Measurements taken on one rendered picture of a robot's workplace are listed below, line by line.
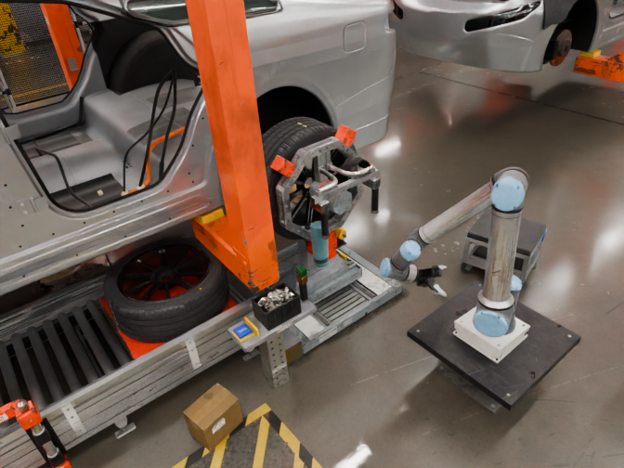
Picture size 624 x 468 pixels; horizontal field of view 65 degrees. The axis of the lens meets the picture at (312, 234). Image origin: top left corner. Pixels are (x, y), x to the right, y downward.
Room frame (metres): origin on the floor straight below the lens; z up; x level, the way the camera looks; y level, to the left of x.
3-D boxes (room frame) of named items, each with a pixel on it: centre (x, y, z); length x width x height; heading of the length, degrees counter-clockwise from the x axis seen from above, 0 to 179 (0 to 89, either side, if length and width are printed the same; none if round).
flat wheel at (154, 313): (2.15, 0.83, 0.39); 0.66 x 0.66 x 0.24
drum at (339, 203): (2.25, -0.11, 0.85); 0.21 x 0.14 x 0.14; 35
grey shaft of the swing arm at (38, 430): (1.30, 1.24, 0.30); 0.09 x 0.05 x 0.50; 125
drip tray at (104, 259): (2.82, 1.73, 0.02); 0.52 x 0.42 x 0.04; 119
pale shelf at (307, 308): (1.78, 0.23, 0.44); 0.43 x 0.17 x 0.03; 125
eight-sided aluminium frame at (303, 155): (2.30, -0.07, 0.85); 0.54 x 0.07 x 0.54; 125
